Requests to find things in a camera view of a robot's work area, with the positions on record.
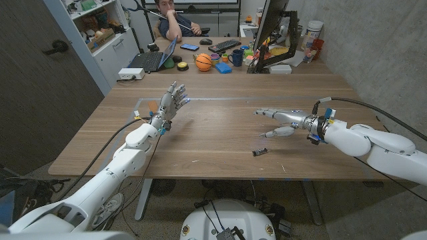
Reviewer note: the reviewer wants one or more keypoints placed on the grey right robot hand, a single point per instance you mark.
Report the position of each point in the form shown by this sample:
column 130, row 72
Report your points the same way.
column 287, row 117

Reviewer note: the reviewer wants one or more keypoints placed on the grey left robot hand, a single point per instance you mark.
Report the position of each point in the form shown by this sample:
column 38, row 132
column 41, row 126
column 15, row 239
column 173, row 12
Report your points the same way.
column 170, row 105

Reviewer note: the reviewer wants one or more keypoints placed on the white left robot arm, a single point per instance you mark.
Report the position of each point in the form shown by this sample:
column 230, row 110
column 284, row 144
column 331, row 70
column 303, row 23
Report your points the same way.
column 123, row 163

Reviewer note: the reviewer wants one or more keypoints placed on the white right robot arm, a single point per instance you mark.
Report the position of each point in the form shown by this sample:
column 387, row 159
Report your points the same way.
column 383, row 146

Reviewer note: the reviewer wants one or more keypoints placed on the black lipstick tube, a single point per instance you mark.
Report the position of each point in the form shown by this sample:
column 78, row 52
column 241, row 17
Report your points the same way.
column 260, row 152

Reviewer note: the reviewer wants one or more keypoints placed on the orange tape strip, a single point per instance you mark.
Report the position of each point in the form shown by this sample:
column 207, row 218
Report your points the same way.
column 152, row 106

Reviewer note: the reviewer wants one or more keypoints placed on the yellow and black round button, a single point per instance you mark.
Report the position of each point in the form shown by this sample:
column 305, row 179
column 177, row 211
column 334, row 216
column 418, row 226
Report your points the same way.
column 182, row 66

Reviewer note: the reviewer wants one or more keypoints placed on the green round object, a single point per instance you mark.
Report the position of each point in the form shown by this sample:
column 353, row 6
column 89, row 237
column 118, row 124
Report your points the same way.
column 169, row 63

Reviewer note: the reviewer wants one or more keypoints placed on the flat white box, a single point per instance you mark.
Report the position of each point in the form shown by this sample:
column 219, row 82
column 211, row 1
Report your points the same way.
column 280, row 69

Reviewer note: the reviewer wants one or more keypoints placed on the black open laptop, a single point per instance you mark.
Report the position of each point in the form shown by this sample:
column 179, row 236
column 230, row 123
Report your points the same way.
column 155, row 58

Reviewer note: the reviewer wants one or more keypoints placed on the white power strip box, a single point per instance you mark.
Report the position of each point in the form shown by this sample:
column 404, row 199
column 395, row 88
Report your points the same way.
column 131, row 73

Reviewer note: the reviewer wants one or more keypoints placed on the orange mini basketball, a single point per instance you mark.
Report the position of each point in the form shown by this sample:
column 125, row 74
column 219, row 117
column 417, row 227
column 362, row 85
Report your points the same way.
column 203, row 62

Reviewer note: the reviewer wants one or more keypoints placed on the black webcam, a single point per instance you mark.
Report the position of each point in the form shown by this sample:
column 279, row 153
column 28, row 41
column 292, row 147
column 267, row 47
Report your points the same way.
column 153, row 47

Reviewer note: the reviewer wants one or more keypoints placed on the black smartphone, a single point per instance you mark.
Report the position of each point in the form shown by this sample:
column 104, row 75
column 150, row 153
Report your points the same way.
column 189, row 47

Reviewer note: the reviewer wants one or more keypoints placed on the stack of colourful cups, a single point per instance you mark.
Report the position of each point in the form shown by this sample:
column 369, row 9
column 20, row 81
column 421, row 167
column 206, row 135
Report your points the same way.
column 215, row 59

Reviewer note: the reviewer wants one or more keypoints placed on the blue rectangular box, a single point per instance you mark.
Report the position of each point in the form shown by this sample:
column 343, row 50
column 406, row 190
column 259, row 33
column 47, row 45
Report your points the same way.
column 223, row 68

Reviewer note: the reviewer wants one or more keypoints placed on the small orange cup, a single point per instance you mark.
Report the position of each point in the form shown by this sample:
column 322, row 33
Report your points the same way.
column 225, row 57

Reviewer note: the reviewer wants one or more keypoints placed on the black computer mouse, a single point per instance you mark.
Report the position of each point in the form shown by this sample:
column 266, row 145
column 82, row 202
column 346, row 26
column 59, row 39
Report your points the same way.
column 205, row 41

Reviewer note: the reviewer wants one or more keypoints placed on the red plastic cup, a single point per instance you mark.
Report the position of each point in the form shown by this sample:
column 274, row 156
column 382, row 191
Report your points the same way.
column 317, row 46

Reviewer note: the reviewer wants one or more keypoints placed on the dark blue mug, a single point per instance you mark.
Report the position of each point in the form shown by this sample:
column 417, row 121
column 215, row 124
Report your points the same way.
column 237, row 57

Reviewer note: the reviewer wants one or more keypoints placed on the black keyboard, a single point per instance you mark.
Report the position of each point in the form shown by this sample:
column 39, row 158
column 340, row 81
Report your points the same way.
column 224, row 45

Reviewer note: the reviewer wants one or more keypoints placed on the seated man in dark shirt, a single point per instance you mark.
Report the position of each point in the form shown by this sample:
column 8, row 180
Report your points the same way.
column 173, row 23

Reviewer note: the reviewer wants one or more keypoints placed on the white wipes canister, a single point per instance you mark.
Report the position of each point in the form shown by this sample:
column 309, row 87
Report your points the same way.
column 312, row 33

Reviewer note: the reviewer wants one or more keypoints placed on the white table leg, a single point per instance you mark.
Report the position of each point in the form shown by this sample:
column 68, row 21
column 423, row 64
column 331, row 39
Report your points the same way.
column 312, row 203
column 143, row 200

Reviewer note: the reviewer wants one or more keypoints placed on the long black grabber tool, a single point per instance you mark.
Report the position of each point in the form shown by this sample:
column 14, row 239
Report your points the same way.
column 160, row 15

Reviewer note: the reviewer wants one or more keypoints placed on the black computer monitor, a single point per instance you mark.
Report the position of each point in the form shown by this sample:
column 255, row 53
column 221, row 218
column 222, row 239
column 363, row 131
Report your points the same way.
column 270, row 23

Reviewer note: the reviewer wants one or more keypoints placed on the cardboard box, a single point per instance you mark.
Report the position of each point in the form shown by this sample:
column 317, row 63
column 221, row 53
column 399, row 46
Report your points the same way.
column 100, row 40

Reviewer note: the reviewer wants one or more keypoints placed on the white shelf cabinet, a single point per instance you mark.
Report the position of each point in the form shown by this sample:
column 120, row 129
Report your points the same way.
column 100, row 36

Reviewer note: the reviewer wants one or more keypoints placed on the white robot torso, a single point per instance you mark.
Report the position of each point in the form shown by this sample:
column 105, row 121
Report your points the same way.
column 228, row 216

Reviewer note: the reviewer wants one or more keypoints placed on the white sneaker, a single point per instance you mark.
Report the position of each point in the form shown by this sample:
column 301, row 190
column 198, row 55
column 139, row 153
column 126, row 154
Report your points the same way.
column 108, row 210

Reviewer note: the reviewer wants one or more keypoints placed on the dark grey door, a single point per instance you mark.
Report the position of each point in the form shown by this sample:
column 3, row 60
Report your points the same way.
column 40, row 86

